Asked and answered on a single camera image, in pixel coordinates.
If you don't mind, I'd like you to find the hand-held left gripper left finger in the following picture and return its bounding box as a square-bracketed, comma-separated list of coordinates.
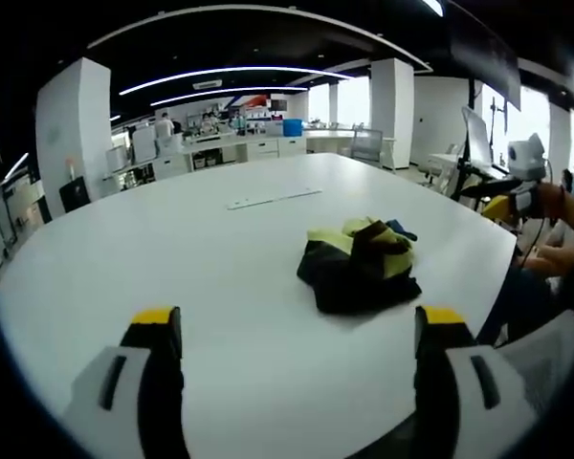
[58, 306, 193, 459]

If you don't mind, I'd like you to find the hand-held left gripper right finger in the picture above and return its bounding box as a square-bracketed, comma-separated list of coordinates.
[412, 304, 541, 459]

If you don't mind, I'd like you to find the black and yellow garment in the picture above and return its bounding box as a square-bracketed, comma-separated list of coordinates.
[296, 215, 424, 316]

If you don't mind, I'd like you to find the person's right hand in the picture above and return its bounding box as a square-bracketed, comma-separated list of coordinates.
[535, 182, 567, 223]

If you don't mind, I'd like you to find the black stand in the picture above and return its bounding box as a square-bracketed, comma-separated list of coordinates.
[450, 76, 477, 202]

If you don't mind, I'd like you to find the tilted white board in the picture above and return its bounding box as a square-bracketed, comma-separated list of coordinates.
[460, 105, 495, 167]

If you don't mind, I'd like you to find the white mesh chair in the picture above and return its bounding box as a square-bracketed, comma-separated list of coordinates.
[493, 308, 574, 434]

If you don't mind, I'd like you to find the grey mesh office chair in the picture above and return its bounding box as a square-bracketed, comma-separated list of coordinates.
[350, 127, 385, 167]

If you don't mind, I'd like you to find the black chair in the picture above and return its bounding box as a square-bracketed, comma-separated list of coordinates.
[58, 175, 91, 214]

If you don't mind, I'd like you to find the white table cover strip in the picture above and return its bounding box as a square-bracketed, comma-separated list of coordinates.
[226, 187, 323, 211]

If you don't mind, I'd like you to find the white box appliance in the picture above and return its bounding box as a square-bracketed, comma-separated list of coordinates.
[131, 126, 156, 163]

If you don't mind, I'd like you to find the white counter with drawers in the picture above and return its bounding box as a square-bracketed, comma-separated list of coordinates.
[150, 131, 308, 182]

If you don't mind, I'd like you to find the thin gripper cable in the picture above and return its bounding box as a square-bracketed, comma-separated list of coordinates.
[522, 215, 551, 267]

